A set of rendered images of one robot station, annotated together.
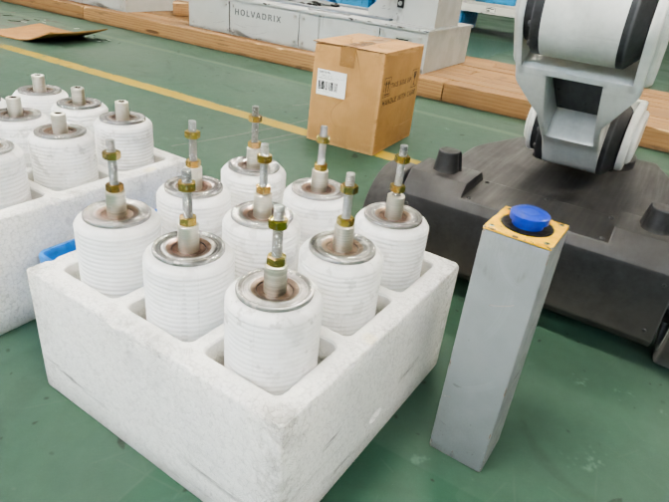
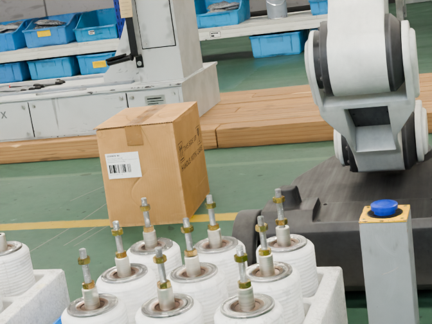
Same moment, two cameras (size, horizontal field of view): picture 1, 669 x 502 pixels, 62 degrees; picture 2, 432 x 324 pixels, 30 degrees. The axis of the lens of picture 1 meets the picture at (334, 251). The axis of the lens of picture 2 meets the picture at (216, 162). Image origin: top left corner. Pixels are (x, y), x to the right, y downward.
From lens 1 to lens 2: 0.64 m
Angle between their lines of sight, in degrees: 19
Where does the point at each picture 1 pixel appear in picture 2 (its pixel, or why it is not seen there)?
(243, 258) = not seen: hidden behind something
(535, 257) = (398, 229)
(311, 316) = (280, 312)
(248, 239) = (197, 291)
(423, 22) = (170, 75)
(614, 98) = (398, 110)
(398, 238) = (297, 256)
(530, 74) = (331, 111)
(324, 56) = (108, 141)
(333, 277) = (273, 291)
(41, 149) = not seen: outside the picture
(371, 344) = not seen: outside the picture
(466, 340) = (375, 307)
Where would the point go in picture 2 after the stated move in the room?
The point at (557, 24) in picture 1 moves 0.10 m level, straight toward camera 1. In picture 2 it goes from (341, 75) to (346, 83)
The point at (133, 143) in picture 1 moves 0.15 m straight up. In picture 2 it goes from (21, 267) to (5, 189)
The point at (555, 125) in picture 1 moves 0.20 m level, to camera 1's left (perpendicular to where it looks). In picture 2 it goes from (360, 142) to (271, 159)
